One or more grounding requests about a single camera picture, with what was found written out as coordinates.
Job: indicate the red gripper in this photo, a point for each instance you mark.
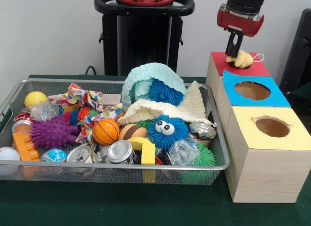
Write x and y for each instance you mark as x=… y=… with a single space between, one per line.
x=240 y=23

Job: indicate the yellow plush duck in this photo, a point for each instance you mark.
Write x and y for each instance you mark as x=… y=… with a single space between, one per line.
x=243 y=60

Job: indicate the cream yellow waffle cloth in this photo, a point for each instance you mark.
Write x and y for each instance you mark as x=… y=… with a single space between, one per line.
x=192 y=107

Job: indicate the blue spiky ball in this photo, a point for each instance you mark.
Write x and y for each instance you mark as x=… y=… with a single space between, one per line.
x=166 y=91

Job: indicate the mint green waffle cloth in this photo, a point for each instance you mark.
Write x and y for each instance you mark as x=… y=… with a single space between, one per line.
x=146 y=82

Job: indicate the wooden box with three holes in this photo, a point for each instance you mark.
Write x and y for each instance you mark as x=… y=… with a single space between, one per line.
x=267 y=172

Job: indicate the black chair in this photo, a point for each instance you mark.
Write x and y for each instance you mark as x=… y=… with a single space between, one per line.
x=299 y=51

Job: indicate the blue fuzzy ball with eyes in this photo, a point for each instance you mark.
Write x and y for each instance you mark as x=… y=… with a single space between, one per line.
x=167 y=137

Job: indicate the green spiky ball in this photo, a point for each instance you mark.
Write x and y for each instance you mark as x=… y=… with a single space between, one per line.
x=204 y=158

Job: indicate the wooden cube block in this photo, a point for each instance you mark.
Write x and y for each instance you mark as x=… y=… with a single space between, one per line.
x=112 y=99

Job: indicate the yellow plastic block toy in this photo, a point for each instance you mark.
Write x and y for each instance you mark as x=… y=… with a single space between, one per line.
x=147 y=152

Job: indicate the small orange basketball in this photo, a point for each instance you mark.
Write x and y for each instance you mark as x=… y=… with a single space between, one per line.
x=106 y=131

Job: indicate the silver metal can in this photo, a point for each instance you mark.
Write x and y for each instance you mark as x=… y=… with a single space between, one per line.
x=119 y=152

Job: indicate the dark green table cloth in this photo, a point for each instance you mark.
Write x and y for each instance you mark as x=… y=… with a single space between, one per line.
x=121 y=206

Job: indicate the purple spiky ball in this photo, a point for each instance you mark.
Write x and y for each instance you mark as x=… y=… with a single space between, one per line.
x=51 y=133

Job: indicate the yellow ball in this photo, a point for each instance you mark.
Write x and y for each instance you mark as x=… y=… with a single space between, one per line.
x=35 y=99

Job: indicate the globe print ball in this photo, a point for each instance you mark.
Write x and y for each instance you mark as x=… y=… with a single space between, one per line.
x=53 y=155

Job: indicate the orange plastic block toy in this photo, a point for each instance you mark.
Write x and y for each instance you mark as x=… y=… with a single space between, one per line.
x=24 y=148

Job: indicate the white baseball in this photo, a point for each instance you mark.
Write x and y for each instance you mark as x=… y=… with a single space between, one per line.
x=8 y=155

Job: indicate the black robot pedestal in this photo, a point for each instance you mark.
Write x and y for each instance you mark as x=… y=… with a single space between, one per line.
x=141 y=41

